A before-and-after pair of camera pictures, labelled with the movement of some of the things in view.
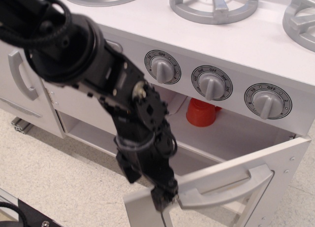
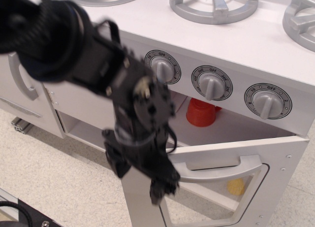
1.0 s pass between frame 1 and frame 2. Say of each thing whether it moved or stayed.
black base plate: stayed
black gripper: stayed
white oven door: stayed
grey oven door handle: moved
